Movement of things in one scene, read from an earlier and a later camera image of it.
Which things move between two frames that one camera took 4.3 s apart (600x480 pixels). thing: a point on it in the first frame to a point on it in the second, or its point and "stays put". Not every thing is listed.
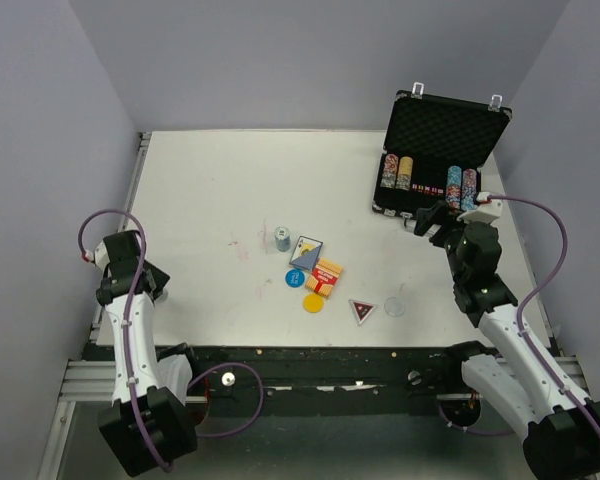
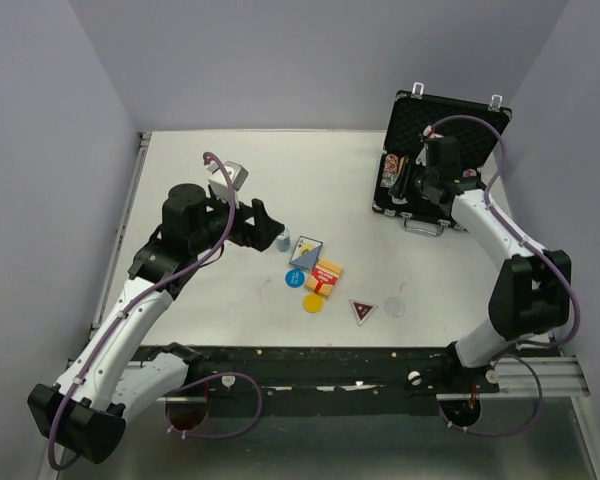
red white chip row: [389, 171] stays put
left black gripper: [161, 278] to [265, 230]
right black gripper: [441, 213] to [397, 190]
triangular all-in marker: [361, 309] stays put
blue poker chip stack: [282, 239] stays put
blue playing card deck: [306, 253] stays put
